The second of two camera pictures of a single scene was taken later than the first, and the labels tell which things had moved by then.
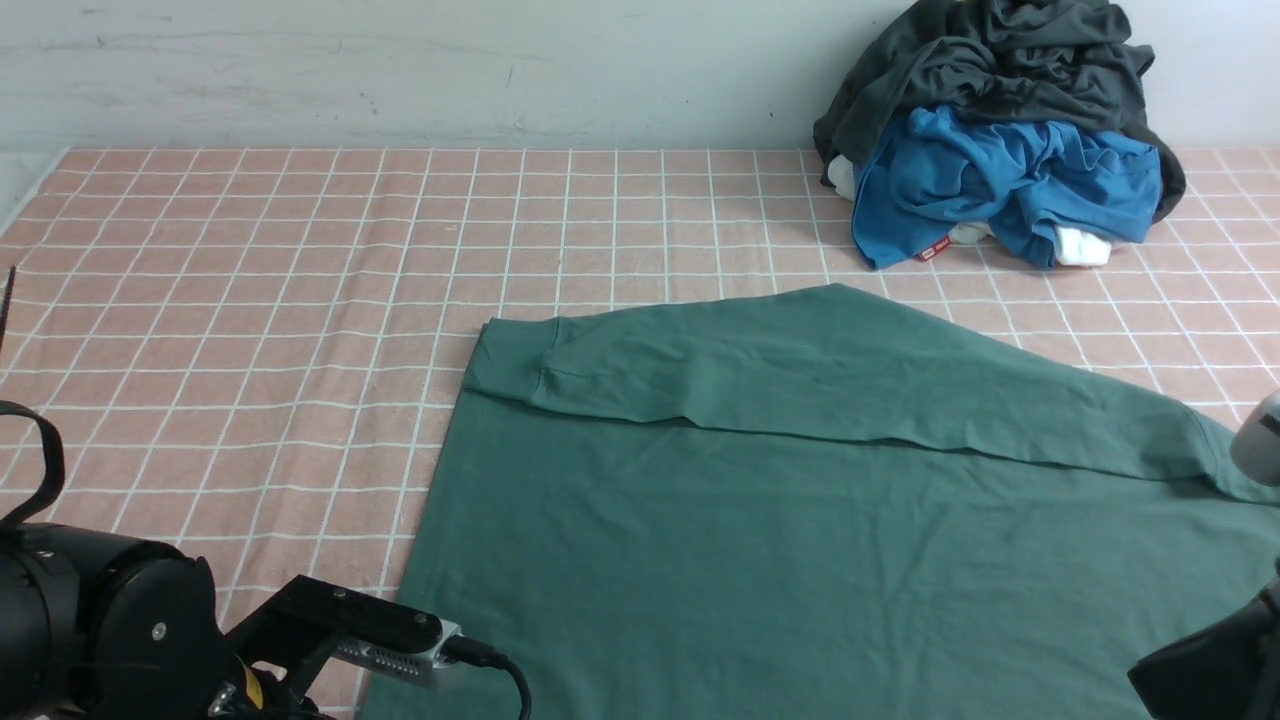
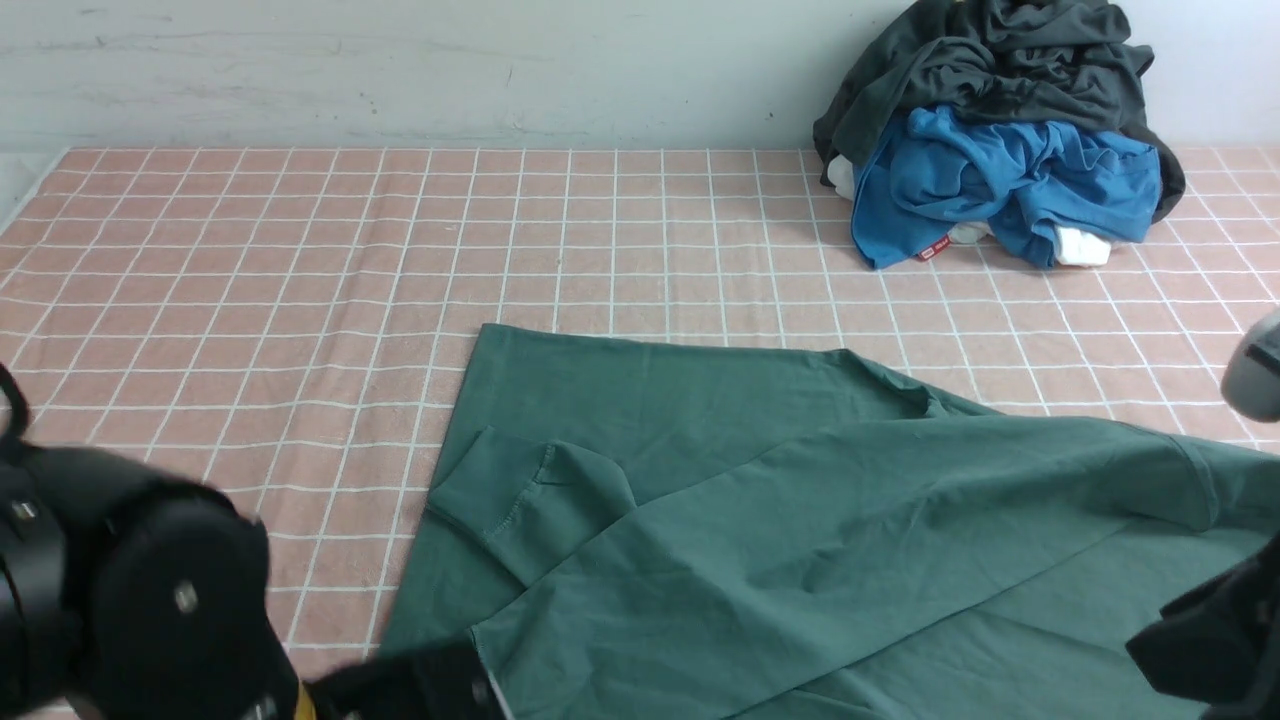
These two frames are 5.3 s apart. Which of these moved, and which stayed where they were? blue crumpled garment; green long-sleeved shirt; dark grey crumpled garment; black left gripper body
Moved: green long-sleeved shirt; black left gripper body
Stayed: blue crumpled garment; dark grey crumpled garment
